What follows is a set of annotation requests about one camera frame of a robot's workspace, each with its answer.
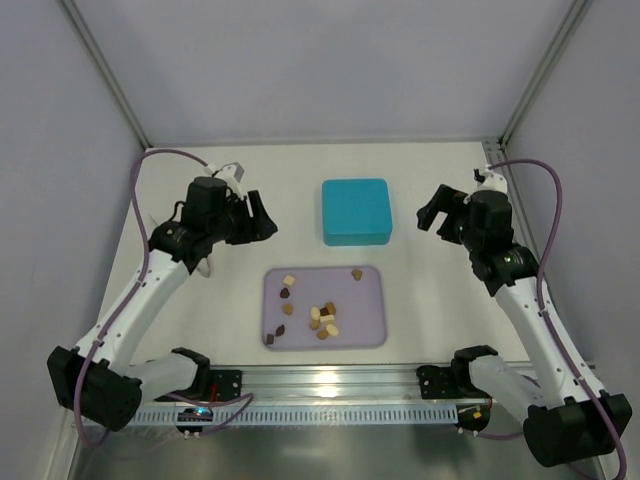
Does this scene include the slotted cable duct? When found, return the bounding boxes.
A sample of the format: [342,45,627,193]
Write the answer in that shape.
[82,404,459,427]

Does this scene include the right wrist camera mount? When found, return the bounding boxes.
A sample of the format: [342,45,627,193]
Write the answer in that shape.
[474,165,508,195]

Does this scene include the lilac plastic tray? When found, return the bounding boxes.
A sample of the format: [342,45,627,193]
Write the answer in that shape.
[262,266,387,352]

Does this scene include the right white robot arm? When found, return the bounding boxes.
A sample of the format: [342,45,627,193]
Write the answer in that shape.
[417,185,632,467]

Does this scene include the teal chocolate box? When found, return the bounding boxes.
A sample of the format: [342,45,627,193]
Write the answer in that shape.
[322,228,393,247]

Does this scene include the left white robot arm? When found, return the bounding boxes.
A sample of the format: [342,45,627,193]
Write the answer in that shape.
[47,176,278,432]

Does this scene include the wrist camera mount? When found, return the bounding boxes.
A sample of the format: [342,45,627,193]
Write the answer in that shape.
[203,162,245,197]
[474,165,508,195]

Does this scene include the teal box lid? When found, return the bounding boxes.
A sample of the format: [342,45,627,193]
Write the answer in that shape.
[321,178,393,232]

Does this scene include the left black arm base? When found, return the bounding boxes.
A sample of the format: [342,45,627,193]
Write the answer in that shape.
[171,347,242,402]

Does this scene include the metal serving tongs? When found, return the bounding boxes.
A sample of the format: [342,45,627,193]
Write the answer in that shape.
[148,212,215,279]

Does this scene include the aluminium mounting rail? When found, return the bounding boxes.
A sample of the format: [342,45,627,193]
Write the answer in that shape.
[60,360,596,407]

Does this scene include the aluminium frame post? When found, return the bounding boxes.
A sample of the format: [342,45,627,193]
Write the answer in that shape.
[482,0,596,331]
[57,0,152,149]

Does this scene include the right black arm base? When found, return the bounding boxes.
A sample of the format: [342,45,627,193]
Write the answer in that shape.
[416,345,498,400]

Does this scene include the right aluminium frame post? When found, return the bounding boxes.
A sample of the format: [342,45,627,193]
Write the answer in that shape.
[482,0,596,331]

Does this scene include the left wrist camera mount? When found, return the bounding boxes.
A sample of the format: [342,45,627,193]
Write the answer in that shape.
[203,162,245,197]

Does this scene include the white almond chocolate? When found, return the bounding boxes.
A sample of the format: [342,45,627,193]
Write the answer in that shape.
[326,324,340,336]

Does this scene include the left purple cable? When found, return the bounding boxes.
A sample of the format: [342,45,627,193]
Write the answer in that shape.
[74,148,255,449]

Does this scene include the left aluminium frame post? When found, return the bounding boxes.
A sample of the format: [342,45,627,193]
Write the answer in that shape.
[57,0,152,149]

